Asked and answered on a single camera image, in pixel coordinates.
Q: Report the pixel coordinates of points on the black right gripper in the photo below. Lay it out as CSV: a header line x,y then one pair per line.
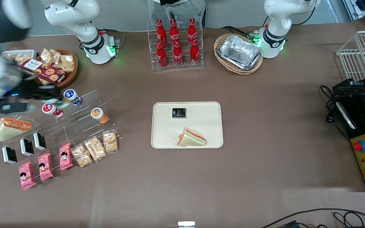
x,y
33,89

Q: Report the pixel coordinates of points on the green gum bottle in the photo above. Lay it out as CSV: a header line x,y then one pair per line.
x,y
64,102

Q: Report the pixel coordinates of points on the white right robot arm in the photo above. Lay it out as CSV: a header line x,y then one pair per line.
x,y
74,19

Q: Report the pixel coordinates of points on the red gum bottle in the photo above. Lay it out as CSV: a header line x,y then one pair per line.
x,y
52,110

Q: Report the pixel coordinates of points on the blue gum bottle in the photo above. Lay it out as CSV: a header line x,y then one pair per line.
x,y
72,96

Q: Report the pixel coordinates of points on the orange gum bottle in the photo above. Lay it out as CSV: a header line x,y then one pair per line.
x,y
99,115

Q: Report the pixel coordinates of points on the cream plastic tray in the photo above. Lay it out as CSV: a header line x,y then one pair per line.
x,y
201,126

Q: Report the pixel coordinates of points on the brown wicker basket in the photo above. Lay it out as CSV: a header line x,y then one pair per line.
x,y
71,76

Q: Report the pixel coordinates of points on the red cookie box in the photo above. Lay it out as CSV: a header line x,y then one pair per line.
x,y
44,72

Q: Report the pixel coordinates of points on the clear bagged pastry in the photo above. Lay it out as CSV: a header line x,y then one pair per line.
x,y
46,56
56,56
67,63
23,59
9,57

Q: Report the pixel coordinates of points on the clear acrylic stepped display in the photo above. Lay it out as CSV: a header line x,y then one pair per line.
x,y
89,126

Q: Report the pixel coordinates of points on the black snack packet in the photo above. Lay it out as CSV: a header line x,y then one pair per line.
x,y
27,147
178,113
9,155
39,142

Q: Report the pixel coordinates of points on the white rectangular container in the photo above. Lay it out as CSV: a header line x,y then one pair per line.
x,y
27,52

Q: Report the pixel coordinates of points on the wrapped triangle sandwich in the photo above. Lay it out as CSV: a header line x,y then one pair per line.
x,y
11,129
191,139

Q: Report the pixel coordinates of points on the pink snack packet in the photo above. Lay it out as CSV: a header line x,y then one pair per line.
x,y
27,175
66,156
45,167

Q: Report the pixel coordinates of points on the clear peanut brittle packet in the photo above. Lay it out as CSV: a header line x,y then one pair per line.
x,y
95,149
82,155
110,142

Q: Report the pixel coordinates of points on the clear acrylic bottle rack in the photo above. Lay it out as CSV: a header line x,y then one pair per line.
x,y
152,60

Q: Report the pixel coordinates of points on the red cola bottle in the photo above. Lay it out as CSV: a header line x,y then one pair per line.
x,y
174,31
195,53
177,55
162,56
160,31
192,30

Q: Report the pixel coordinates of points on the person in grey trousers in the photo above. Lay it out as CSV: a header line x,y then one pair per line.
x,y
179,12

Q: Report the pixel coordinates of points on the light wicker basket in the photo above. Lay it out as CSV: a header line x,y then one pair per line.
x,y
222,42

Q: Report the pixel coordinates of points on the small white box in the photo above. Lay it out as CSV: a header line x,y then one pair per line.
x,y
186,224

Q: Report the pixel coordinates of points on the stacked aluminium foil trays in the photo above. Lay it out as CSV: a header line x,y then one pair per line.
x,y
239,52

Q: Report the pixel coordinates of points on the red emergency stop button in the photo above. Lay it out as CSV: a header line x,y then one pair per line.
x,y
360,146

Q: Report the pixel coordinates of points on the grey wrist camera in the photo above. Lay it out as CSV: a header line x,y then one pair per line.
x,y
6,108

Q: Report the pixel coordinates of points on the metal shelf frame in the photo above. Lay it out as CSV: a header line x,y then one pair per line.
x,y
363,8

